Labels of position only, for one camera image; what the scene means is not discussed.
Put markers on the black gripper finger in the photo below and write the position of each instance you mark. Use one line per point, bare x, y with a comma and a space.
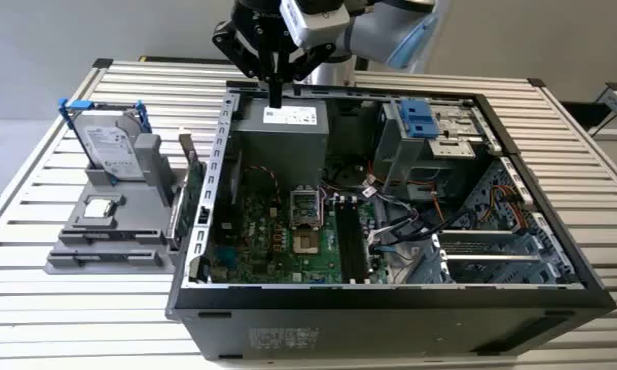
313, 58
241, 54

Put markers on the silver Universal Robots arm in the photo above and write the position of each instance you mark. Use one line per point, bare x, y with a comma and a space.
374, 38

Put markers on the black RAM slot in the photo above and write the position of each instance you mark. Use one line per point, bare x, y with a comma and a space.
354, 241
349, 241
342, 241

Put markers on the blue plastic drive latch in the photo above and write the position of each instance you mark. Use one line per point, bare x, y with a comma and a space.
415, 119

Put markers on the grey power supply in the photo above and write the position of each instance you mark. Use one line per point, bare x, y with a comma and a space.
282, 154

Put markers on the hard disk in blue carrier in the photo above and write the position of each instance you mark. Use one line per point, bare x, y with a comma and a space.
110, 146

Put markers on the black case fan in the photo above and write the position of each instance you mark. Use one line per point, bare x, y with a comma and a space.
230, 204

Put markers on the green graphics card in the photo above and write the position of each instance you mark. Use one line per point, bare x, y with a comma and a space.
186, 200

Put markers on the grey parts rack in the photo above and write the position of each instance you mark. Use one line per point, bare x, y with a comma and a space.
138, 210

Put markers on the CPU socket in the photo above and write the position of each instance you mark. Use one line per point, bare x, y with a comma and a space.
306, 242

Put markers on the silver CPU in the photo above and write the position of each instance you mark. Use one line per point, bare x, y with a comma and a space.
97, 209

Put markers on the green motherboard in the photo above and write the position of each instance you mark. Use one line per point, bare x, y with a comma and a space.
257, 254

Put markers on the teal board connector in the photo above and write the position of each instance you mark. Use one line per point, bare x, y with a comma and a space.
225, 257

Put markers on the black box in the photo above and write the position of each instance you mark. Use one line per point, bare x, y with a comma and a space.
584, 115

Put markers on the grey metal disk bay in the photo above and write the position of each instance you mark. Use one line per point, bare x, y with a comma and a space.
493, 235

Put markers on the black open PC case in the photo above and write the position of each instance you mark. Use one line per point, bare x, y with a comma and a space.
338, 327

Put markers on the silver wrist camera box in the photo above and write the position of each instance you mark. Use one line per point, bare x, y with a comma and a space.
315, 23

